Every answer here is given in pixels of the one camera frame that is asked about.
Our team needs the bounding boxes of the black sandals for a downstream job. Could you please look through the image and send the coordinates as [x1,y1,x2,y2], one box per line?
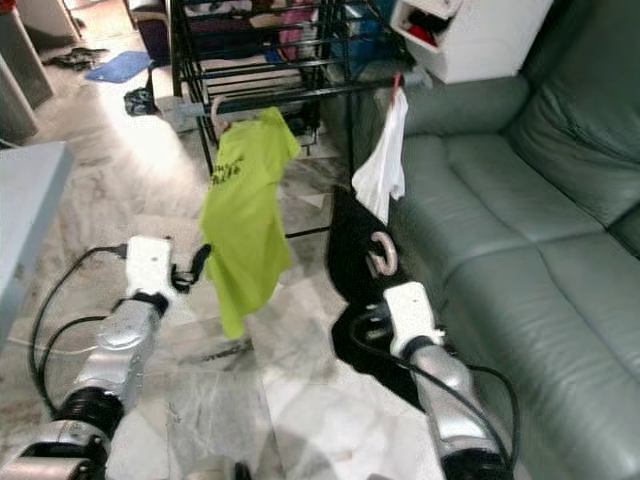
[48,45,111,71]

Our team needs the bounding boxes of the black metal drying rack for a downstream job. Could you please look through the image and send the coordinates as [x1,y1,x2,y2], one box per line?
[168,0,436,241]

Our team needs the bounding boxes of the grey-green leather sofa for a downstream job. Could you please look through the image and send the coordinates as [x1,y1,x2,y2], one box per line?
[315,0,640,480]

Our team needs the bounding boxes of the dark cloth bundle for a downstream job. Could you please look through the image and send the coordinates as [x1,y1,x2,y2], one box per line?
[123,87,158,118]

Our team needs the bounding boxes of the pink bag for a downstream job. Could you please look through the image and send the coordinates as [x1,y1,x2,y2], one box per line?
[278,8,316,63]

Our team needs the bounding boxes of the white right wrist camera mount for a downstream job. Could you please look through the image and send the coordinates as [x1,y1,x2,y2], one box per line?
[382,282,443,346]

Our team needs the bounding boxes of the light grey folding table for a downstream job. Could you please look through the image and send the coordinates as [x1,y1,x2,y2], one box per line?
[0,143,73,381]

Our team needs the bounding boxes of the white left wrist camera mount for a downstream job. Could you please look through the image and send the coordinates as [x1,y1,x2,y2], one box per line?
[125,236,181,301]

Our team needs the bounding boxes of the red cloth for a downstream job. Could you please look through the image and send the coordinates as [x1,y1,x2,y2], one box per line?
[405,22,441,46]

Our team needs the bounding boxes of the white t-shirt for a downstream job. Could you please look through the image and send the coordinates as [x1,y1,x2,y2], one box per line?
[350,88,409,223]

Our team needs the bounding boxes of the blue bag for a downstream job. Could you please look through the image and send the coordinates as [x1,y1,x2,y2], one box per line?
[325,8,391,66]

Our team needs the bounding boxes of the lime green t-shirt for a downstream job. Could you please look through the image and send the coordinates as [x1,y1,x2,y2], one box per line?
[200,107,301,339]

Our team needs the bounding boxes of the white low box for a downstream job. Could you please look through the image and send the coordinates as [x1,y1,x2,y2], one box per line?
[155,65,196,133]

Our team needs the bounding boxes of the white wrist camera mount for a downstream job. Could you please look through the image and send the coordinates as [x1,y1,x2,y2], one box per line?
[125,236,181,301]
[382,282,443,346]

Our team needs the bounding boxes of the black t-shirt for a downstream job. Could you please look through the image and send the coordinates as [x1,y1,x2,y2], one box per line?
[325,185,436,411]

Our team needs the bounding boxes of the grey metal cabinet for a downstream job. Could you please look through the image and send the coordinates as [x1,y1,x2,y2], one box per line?
[12,8,63,111]
[0,55,43,146]

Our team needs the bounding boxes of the pink plastic hanger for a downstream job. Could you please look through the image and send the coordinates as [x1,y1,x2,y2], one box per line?
[210,95,233,129]
[365,230,401,279]

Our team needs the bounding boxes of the blue floor mat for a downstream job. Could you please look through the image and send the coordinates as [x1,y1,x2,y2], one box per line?
[85,50,156,83]

